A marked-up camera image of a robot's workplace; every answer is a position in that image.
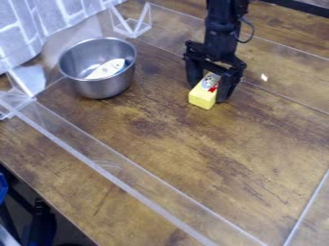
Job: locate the white fish toy in bowl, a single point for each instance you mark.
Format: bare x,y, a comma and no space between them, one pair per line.
107,69

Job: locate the stainless steel bowl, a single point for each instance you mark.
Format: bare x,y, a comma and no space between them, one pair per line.
80,59

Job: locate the yellow butter block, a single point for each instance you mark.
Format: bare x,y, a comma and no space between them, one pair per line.
202,94

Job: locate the clear acrylic barrier front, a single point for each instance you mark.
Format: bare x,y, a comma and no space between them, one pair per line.
186,213

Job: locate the clear acrylic triangular bracket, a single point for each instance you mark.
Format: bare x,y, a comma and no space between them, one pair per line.
129,26

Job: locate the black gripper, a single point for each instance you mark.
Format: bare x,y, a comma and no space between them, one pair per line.
224,22

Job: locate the grey brick pattern cloth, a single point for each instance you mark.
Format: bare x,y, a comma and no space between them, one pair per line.
28,21

